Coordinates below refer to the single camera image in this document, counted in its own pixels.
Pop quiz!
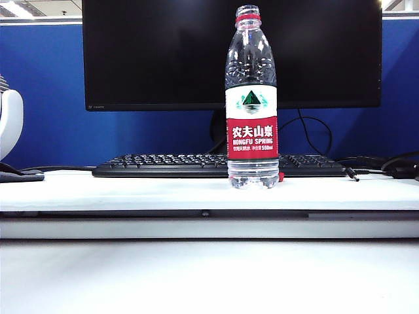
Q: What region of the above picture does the clear plastic water bottle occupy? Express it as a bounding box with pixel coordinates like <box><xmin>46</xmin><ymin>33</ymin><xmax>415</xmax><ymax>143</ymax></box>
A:
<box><xmin>224</xmin><ymin>4</ymin><xmax>280</xmax><ymax>190</ymax></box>

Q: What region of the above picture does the black monitor stand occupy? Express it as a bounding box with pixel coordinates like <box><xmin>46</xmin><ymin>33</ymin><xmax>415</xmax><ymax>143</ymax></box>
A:
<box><xmin>209</xmin><ymin>109</ymin><xmax>228</xmax><ymax>155</ymax></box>

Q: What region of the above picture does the black computer keyboard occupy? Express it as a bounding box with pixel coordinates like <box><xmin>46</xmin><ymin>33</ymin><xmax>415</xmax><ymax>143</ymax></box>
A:
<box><xmin>91</xmin><ymin>153</ymin><xmax>347</xmax><ymax>179</ymax></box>

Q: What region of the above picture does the black computer monitor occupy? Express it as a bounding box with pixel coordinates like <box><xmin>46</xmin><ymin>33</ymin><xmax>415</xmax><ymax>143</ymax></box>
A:
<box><xmin>81</xmin><ymin>0</ymin><xmax>383</xmax><ymax>113</ymax></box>

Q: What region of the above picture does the dark grey cloth shirt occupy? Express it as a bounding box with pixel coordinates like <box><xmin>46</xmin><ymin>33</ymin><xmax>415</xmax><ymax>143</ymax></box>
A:
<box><xmin>0</xmin><ymin>162</ymin><xmax>46</xmax><ymax>183</ymax></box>

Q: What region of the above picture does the black power adapter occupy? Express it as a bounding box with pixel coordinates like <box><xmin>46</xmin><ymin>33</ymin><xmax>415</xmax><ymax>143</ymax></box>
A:
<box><xmin>393</xmin><ymin>166</ymin><xmax>419</xmax><ymax>180</ymax></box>

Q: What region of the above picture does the white desk fan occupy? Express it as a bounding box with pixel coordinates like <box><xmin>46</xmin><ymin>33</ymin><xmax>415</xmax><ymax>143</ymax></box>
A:
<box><xmin>0</xmin><ymin>74</ymin><xmax>24</xmax><ymax>163</ymax></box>

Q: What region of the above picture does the thin black monitor cable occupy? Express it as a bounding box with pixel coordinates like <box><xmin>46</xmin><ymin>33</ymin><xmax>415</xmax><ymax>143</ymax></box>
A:
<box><xmin>278</xmin><ymin>109</ymin><xmax>333</xmax><ymax>157</ymax></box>

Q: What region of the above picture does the black barrel plug cable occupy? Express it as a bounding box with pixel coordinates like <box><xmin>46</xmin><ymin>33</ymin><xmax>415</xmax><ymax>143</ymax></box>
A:
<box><xmin>345</xmin><ymin>166</ymin><xmax>386</xmax><ymax>182</ymax></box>

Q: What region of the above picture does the black keyboard cable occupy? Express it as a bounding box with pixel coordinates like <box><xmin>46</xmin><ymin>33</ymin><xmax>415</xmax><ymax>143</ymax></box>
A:
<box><xmin>18</xmin><ymin>166</ymin><xmax>96</xmax><ymax>173</ymax></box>

